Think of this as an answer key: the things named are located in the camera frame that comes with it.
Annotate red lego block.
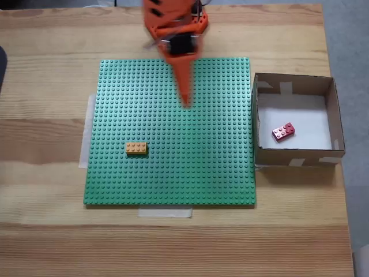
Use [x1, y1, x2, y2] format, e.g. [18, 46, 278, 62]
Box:
[272, 122, 297, 143]

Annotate green lego baseplate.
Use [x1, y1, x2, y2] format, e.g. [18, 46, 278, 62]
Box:
[82, 57, 257, 208]

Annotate yellow lego block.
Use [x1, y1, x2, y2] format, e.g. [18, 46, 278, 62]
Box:
[125, 142, 149, 158]

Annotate open cardboard box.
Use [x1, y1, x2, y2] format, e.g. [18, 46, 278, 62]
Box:
[252, 72, 346, 167]

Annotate gripper servo cable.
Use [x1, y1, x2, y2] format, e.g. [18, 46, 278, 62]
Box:
[142, 31, 174, 50]

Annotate black rounded object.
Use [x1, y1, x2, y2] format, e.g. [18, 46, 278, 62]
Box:
[0, 46, 8, 95]

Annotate white paper sheet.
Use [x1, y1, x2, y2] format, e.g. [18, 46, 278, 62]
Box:
[256, 93, 333, 150]

